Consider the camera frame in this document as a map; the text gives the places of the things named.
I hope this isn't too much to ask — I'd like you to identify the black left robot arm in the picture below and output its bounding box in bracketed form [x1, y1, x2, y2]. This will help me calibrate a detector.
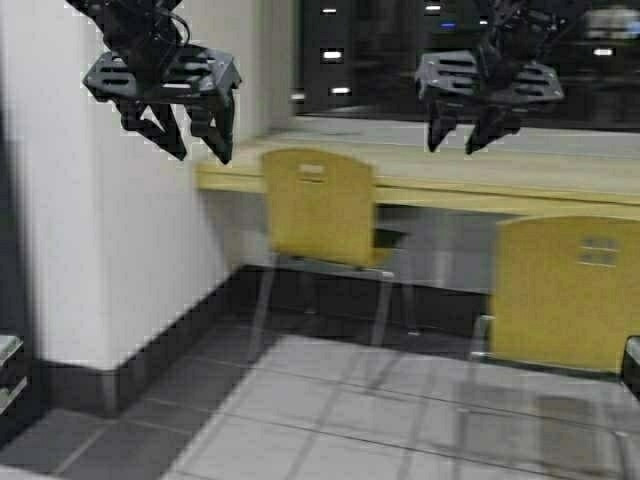
[70, 1, 242, 164]

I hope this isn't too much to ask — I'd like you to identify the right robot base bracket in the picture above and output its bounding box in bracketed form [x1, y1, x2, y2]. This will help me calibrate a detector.
[620, 336, 640, 399]

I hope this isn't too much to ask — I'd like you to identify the long wooden counter table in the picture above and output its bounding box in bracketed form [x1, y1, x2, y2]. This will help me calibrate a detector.
[195, 132, 639, 219]

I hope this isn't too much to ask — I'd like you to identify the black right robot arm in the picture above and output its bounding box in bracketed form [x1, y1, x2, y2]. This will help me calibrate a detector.
[414, 1, 592, 155]

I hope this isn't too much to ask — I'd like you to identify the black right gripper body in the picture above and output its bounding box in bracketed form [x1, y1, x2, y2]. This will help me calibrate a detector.
[414, 46, 565, 112]

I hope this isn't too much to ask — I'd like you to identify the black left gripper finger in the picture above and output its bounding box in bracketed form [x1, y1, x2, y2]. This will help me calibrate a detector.
[117, 100, 187, 161]
[187, 87, 235, 165]

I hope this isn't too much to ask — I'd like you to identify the yellow wooden chair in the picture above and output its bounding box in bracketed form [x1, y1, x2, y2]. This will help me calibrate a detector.
[249, 148, 406, 357]
[471, 215, 639, 375]

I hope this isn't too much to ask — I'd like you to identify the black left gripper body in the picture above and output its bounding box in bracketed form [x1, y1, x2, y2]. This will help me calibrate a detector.
[83, 29, 242, 108]

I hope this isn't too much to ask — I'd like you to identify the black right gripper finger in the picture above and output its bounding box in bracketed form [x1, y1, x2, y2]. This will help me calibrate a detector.
[427, 99, 463, 152]
[465, 107, 522, 155]

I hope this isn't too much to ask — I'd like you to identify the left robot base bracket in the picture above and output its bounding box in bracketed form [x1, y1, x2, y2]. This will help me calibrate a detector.
[1, 335, 29, 414]

